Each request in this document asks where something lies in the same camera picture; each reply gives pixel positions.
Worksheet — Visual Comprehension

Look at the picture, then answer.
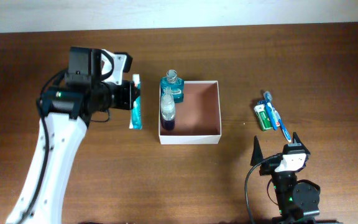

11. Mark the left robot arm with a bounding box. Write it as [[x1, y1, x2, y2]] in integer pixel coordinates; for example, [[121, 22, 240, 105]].
[[6, 47, 140, 223]]

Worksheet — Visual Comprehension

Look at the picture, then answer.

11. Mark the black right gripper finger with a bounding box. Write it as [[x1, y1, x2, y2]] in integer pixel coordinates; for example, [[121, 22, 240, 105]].
[[250, 136, 264, 166], [293, 132, 311, 155]]

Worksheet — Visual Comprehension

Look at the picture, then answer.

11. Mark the teal mouthwash bottle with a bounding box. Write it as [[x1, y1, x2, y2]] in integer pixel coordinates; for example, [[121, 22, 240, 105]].
[[160, 70, 185, 103]]

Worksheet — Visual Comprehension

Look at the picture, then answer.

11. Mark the white cardboard box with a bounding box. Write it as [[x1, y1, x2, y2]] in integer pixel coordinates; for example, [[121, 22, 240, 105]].
[[158, 80, 222, 145]]

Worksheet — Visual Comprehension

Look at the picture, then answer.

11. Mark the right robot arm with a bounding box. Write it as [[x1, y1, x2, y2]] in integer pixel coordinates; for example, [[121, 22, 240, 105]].
[[246, 133, 321, 223]]

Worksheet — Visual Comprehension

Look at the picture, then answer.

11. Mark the green Dettol soap bar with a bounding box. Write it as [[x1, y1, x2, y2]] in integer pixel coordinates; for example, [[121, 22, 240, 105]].
[[254, 104, 273, 131]]

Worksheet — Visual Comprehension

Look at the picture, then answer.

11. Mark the teal toothpaste tube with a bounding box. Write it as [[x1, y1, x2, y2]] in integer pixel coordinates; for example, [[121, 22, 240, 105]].
[[129, 74, 142, 129]]

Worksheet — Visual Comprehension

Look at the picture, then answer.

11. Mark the black cable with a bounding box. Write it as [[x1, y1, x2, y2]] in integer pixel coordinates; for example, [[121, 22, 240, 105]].
[[35, 68, 111, 124], [244, 154, 284, 224]]

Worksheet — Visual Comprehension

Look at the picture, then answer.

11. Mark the right black cable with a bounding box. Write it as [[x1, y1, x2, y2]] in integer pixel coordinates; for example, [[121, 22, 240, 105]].
[[244, 154, 284, 224]]

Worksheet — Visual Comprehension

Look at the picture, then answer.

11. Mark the clear pump soap bottle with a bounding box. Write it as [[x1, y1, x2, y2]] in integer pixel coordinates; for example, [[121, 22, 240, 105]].
[[160, 87, 176, 131]]

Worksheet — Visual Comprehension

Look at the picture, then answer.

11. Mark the blue white toothbrush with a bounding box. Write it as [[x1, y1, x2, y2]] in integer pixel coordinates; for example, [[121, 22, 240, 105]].
[[263, 91, 291, 142]]

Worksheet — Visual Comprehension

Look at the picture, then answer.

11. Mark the left black cable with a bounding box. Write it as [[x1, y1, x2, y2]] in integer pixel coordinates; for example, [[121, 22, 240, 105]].
[[35, 68, 111, 124]]

